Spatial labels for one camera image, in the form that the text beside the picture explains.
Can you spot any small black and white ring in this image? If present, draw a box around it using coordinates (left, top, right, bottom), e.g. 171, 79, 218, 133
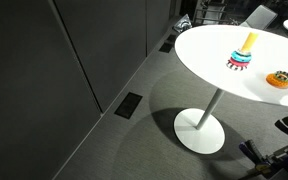
273, 70, 288, 83

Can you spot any small black floor box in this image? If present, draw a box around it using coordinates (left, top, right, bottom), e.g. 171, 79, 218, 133
158, 42, 174, 54

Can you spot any shiny silver floor plate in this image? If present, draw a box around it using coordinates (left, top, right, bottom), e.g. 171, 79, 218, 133
171, 13, 194, 34

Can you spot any stacker pole with striped base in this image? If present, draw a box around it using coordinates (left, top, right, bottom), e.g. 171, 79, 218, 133
225, 31, 260, 72

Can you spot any grey chair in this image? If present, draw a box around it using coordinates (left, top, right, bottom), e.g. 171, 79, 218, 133
239, 4, 279, 31

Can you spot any white table pedestal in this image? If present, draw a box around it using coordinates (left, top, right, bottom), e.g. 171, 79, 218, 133
173, 87, 226, 155

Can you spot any red stacking ring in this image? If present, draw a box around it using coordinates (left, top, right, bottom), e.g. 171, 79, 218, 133
228, 57, 251, 68

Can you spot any blue stacking ring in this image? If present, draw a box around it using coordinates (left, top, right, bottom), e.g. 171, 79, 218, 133
230, 49, 253, 64

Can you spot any metal frame chair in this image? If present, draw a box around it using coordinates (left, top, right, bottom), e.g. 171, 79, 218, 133
193, 0, 230, 26

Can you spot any purple handled clamp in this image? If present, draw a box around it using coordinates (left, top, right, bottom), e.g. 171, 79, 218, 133
238, 138, 272, 168

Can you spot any orange bumpy ring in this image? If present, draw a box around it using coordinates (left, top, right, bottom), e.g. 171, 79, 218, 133
265, 72, 288, 90

